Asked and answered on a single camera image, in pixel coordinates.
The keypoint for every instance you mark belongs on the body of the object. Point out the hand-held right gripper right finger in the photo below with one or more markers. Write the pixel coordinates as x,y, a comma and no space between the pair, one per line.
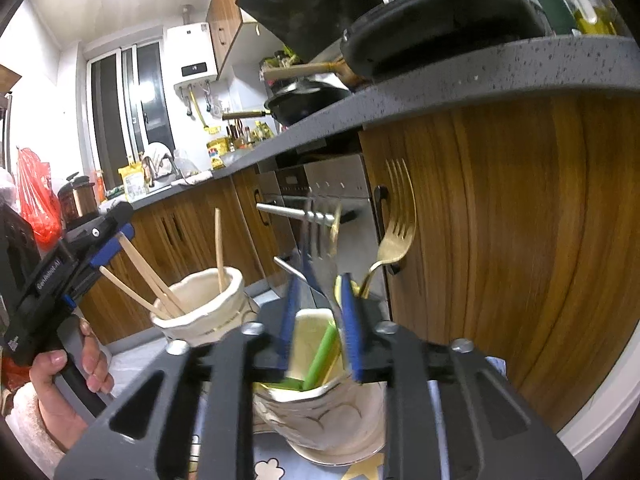
352,330

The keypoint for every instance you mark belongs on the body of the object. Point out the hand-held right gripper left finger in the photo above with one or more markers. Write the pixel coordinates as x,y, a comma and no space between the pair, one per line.
287,330

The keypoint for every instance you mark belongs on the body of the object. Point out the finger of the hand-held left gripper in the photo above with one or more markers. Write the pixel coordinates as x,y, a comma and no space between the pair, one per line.
112,245
82,280

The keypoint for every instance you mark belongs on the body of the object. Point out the floral ceramic utensil holder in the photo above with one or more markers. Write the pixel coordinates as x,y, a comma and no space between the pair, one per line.
200,320

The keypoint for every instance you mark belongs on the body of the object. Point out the gold metal fork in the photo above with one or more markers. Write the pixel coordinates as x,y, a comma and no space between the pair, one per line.
397,240

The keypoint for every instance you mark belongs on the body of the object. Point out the person's left hand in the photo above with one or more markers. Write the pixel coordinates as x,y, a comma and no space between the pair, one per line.
55,410

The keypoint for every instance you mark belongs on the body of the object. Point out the brown lidded jar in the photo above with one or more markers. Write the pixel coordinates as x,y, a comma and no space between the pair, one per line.
80,200

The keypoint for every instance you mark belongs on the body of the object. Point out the yellow food package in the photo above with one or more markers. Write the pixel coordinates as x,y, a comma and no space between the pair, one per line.
132,182

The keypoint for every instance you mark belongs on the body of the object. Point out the kitchen faucet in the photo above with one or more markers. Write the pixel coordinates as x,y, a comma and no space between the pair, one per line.
150,170

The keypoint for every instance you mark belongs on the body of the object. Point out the red plastic bag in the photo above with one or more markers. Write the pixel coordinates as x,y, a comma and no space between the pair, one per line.
37,200

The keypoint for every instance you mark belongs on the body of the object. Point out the blue printed blanket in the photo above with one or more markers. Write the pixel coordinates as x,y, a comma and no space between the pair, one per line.
300,471

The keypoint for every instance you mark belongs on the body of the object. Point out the yellow labelled oil jug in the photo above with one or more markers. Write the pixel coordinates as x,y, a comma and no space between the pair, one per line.
220,152

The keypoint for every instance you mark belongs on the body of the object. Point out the sliding glass window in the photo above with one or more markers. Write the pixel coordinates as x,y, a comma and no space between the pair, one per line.
135,105

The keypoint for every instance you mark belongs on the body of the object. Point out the stainless steel oven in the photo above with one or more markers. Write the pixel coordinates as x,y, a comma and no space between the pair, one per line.
350,180

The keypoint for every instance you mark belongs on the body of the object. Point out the group of condiment bottles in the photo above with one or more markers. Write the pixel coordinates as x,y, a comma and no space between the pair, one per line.
250,135

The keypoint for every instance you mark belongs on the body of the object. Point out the wooden base cabinets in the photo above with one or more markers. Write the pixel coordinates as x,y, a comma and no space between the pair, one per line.
525,235

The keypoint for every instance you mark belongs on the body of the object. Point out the white water heater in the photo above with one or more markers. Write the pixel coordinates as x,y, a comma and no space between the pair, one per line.
192,55

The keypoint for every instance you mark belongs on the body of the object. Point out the black wok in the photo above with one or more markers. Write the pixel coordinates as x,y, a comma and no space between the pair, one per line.
310,102

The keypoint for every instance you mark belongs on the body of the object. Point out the grey speckled countertop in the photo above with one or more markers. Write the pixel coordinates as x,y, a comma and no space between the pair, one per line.
500,75

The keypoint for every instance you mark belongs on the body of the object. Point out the large black frying pan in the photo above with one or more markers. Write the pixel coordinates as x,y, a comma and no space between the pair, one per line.
440,30

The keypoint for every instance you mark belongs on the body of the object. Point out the black range hood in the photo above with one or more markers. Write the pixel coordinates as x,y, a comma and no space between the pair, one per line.
320,5

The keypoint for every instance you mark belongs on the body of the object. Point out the wooden wall cabinet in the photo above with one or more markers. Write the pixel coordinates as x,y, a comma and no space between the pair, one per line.
227,15

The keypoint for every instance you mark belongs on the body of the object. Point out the white door frame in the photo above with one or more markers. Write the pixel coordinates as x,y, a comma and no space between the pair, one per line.
610,410

